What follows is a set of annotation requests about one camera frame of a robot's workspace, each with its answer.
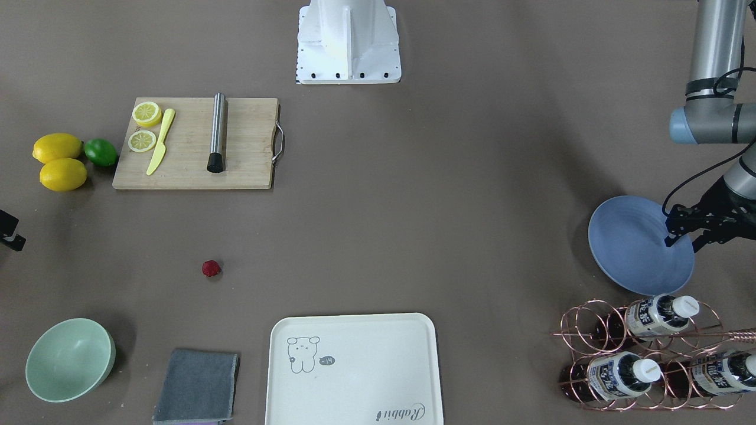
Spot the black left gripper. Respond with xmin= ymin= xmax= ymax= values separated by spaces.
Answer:
xmin=664 ymin=177 xmax=755 ymax=253

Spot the blue plate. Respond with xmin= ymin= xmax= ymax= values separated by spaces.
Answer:
xmin=588 ymin=195 xmax=696 ymax=296

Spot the red strawberry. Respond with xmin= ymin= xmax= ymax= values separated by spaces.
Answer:
xmin=201 ymin=259 xmax=222 ymax=277

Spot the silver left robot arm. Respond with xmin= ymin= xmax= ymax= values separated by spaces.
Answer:
xmin=662 ymin=1 xmax=755 ymax=252

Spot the dark drink bottle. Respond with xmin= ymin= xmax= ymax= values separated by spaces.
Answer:
xmin=593 ymin=294 xmax=701 ymax=349
xmin=662 ymin=350 xmax=755 ymax=398
xmin=559 ymin=351 xmax=662 ymax=403

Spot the cream rabbit tray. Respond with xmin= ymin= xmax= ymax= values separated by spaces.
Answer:
xmin=265 ymin=312 xmax=445 ymax=424

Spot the steel muddler black tip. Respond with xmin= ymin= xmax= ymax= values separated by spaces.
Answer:
xmin=206 ymin=92 xmax=227 ymax=173

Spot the grey folded cloth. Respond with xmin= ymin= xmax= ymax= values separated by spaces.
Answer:
xmin=153 ymin=349 xmax=239 ymax=424

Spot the wooden cutting board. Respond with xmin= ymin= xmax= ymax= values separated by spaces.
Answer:
xmin=112 ymin=97 xmax=281 ymax=190

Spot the yellow plastic knife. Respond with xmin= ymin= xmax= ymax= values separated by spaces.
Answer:
xmin=146 ymin=108 xmax=176 ymax=176

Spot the lemon half slice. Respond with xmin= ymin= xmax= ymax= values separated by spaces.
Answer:
xmin=131 ymin=100 xmax=162 ymax=128

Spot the green lime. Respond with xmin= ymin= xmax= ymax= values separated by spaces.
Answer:
xmin=83 ymin=138 xmax=119 ymax=167

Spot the yellow lemon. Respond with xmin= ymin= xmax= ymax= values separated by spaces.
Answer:
xmin=32 ymin=133 xmax=83 ymax=164
xmin=40 ymin=157 xmax=87 ymax=192

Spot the mint green bowl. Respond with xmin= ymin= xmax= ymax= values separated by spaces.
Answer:
xmin=25 ymin=318 xmax=116 ymax=403

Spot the copper wire bottle rack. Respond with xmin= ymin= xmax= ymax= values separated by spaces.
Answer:
xmin=553 ymin=299 xmax=755 ymax=411

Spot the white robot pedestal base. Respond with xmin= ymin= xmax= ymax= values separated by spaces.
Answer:
xmin=295 ymin=1 xmax=402 ymax=84

